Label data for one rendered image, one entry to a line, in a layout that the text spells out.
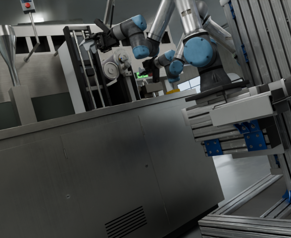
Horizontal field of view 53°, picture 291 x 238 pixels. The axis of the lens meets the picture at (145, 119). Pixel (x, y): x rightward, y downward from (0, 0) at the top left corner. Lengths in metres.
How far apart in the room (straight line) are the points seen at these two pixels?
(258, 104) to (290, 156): 0.43
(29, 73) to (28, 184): 0.96
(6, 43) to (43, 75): 0.41
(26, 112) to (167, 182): 0.93
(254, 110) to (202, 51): 0.33
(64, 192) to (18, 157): 0.27
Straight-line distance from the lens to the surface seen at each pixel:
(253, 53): 1.49
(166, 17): 1.52
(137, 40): 1.41
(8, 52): 1.92
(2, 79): 2.14
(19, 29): 2.30
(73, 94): 2.08
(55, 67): 2.26
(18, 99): 1.84
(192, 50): 1.27
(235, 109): 1.18
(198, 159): 2.01
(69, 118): 1.51
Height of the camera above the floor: 0.74
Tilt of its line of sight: 1 degrees up
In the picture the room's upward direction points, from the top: 16 degrees counter-clockwise
